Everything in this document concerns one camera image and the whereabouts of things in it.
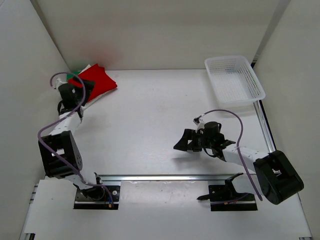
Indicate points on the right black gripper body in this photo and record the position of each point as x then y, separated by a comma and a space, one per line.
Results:
203, 141

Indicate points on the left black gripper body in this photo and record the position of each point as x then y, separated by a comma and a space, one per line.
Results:
79, 91

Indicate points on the red t shirt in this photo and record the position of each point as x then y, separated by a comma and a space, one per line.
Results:
100, 80

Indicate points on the white t shirt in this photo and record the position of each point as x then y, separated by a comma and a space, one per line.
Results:
95, 96

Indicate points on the green t shirt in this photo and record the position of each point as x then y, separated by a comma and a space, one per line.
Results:
70, 75

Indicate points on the white plastic basket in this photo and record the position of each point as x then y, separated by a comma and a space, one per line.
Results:
234, 81

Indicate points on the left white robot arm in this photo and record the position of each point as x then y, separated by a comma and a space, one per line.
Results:
60, 155

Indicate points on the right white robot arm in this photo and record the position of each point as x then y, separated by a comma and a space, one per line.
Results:
276, 178

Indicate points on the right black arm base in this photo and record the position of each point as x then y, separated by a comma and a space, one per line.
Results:
225, 198

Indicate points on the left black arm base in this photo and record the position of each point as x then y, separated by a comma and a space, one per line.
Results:
97, 198

